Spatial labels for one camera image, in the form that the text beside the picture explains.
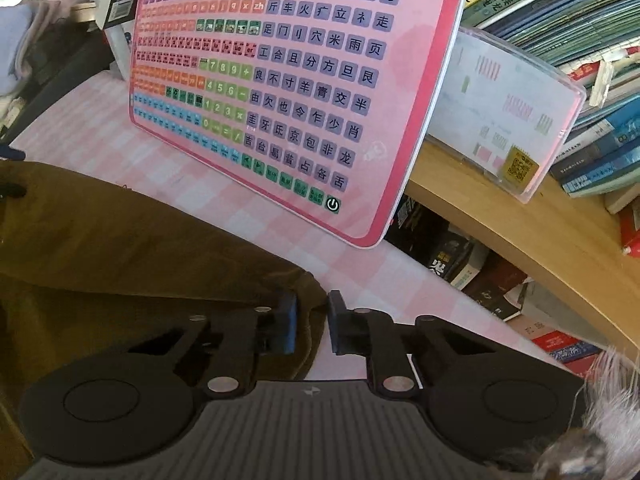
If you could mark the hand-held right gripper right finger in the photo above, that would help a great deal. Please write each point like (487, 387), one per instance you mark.
(339, 325)

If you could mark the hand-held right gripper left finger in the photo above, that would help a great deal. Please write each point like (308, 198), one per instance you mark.
(287, 325)

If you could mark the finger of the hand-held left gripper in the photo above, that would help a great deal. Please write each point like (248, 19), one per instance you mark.
(11, 153)
(11, 190)

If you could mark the olive brown garment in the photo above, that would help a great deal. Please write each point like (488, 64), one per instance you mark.
(125, 240)

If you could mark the black flat box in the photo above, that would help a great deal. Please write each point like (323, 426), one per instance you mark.
(60, 80)

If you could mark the lavender folded cloth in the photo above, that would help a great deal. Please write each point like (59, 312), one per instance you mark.
(17, 50)

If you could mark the pink checked cartoon desk mat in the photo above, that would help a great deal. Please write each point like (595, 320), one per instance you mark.
(225, 220)

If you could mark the pink folded cloth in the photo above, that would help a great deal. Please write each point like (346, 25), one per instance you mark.
(50, 30)

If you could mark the row of dark books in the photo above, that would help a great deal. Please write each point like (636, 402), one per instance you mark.
(475, 280)

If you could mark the pink learning tablet toy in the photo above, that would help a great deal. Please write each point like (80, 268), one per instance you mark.
(300, 85)

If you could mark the clear plastic case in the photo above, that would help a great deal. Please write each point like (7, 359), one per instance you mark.
(500, 110)

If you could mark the fuzzy white sleeve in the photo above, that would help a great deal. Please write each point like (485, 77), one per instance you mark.
(610, 410)

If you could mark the stack of teal books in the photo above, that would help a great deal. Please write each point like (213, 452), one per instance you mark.
(550, 20)

